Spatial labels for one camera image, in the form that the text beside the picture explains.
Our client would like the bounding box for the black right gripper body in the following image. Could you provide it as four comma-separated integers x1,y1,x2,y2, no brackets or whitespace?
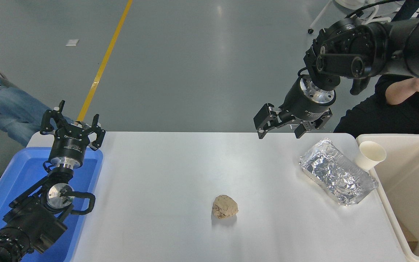
279,76,335,123

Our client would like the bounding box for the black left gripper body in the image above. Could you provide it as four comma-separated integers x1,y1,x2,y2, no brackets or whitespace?
48,126,93,163

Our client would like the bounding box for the white paper cup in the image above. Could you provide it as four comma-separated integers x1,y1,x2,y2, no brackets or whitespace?
354,140,387,172

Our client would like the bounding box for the seated person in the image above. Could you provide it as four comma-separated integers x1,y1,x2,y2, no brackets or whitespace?
0,75,77,147

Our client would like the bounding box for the crumpled silver foil tray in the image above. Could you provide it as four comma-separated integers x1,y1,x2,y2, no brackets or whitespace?
299,138,379,206

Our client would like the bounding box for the blue plastic tray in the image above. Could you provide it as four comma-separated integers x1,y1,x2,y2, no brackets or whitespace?
0,147,104,262

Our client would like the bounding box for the person beside bin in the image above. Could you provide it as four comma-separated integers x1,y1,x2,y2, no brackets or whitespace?
333,75,419,142

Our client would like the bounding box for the crumpled tan paper ball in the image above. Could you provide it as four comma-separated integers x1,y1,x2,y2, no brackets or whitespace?
212,195,239,219

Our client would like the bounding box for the white wheeled chair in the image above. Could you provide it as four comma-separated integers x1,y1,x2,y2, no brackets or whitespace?
308,0,395,35

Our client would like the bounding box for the large pale plastic bin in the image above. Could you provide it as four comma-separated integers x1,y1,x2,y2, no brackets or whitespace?
356,134,419,259

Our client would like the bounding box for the standing person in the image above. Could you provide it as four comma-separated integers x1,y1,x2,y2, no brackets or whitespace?
392,0,419,22

